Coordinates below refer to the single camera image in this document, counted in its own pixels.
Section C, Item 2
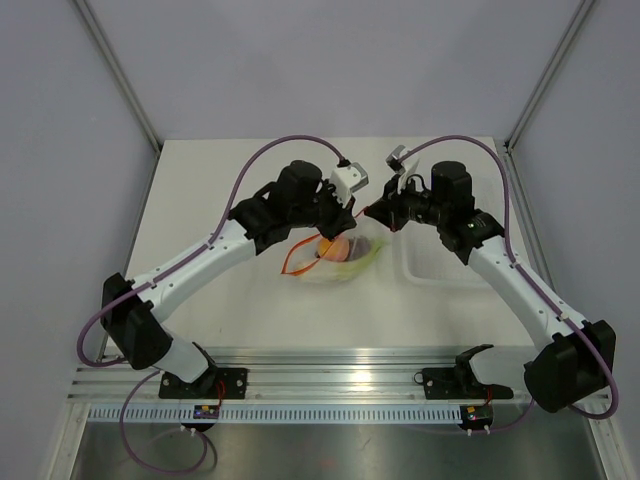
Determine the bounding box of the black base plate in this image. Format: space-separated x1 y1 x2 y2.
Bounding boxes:
413 367 514 401
158 367 248 400

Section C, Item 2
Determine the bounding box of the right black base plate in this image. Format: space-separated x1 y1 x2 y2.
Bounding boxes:
413 367 514 401

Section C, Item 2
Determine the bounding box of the peach fruit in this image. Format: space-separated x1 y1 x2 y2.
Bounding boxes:
316 238 349 262

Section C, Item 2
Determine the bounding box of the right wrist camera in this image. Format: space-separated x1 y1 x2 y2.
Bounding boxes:
385 145 420 194

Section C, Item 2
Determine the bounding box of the white plastic basket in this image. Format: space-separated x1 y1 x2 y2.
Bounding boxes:
400 199 505 289

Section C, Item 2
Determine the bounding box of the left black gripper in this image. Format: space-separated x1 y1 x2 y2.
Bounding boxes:
289 179 356 242

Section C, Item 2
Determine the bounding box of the right aluminium frame post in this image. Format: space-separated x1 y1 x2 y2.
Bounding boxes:
504 0 599 154

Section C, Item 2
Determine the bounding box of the aluminium frame post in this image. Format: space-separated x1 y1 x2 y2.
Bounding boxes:
69 0 163 158
504 0 599 154

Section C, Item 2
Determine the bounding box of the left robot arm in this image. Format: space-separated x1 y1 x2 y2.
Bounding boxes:
100 160 368 398

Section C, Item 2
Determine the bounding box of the purple cable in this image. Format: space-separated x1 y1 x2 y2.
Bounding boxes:
399 134 621 436
75 133 351 474

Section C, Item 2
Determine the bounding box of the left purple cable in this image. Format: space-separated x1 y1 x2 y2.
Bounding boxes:
75 133 351 474

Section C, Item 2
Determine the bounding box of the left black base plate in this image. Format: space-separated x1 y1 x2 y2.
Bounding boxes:
158 367 248 400

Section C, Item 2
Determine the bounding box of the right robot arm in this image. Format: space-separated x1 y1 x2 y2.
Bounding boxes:
365 160 617 413

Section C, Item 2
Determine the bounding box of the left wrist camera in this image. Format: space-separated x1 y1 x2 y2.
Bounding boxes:
329 162 369 208

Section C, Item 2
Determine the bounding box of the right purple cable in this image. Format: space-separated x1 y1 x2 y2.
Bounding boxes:
399 134 621 436

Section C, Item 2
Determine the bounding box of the white slotted cable duct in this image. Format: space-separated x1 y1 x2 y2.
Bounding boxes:
88 404 462 425

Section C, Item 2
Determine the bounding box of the aluminium mounting rail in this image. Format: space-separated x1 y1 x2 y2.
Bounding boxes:
67 347 611 401

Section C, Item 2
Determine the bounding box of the left aluminium frame post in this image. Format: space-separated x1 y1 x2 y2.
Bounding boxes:
69 0 163 158

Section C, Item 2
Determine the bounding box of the clear zip top bag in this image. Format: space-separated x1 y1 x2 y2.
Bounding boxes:
280 212 390 284

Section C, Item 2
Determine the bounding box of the red grape bunch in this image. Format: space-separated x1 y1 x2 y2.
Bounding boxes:
347 237 376 261

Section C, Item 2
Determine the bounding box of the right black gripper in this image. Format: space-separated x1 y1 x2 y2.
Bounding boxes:
366 172 449 232

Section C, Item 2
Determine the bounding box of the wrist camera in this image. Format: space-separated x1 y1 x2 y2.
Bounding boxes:
329 162 369 208
385 145 420 194

